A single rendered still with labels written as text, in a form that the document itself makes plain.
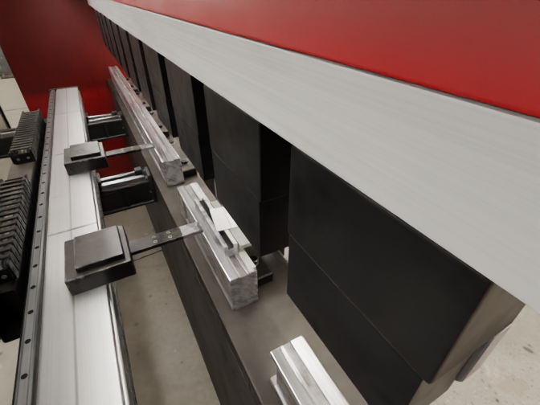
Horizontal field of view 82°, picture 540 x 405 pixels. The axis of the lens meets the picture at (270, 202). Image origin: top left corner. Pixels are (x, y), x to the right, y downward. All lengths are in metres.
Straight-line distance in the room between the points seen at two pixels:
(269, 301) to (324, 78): 0.57
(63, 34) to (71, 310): 2.24
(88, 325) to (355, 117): 0.54
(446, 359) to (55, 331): 0.56
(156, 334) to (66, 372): 1.22
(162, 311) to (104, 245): 1.22
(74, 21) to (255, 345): 2.41
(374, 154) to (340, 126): 0.03
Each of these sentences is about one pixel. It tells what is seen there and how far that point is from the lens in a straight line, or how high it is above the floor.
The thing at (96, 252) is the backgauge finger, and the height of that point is 1.03.
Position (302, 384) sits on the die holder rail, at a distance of 0.51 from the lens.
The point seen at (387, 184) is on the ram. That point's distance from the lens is 0.17.
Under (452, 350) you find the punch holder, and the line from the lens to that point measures 0.19.
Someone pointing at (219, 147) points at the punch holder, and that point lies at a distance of 0.39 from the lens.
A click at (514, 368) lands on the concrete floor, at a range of 1.96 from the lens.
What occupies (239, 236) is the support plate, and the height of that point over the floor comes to 1.00.
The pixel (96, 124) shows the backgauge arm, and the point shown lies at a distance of 1.93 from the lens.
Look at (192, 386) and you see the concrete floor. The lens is 1.61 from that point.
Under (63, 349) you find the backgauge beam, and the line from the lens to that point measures 0.60.
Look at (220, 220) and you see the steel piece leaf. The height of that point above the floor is 1.00.
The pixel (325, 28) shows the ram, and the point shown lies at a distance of 0.19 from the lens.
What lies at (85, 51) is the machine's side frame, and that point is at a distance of 2.70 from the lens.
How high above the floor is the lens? 1.44
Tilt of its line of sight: 35 degrees down
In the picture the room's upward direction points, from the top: straight up
